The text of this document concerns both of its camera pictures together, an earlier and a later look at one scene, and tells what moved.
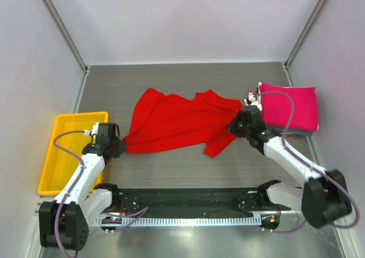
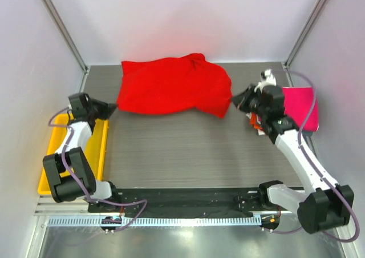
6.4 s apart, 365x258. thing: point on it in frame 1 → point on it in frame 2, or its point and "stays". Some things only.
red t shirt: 161,120 → 163,85
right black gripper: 235,125 → 249,101
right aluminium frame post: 288,63 stays
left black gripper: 121,148 → 107,108
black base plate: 161,202 stays
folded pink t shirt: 278,108 stays
